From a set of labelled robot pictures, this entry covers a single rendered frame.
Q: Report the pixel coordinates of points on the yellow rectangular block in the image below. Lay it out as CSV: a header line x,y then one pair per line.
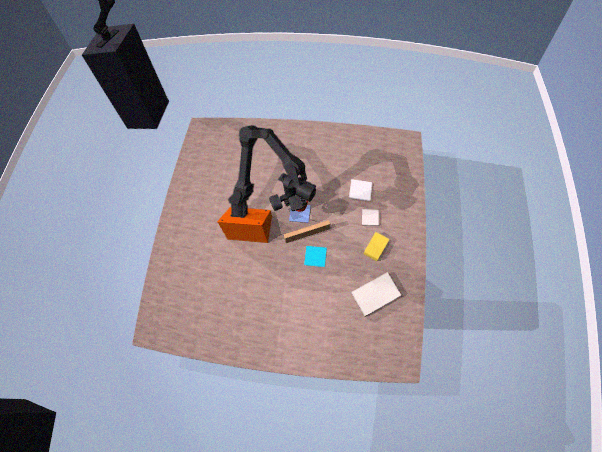
x,y
376,246

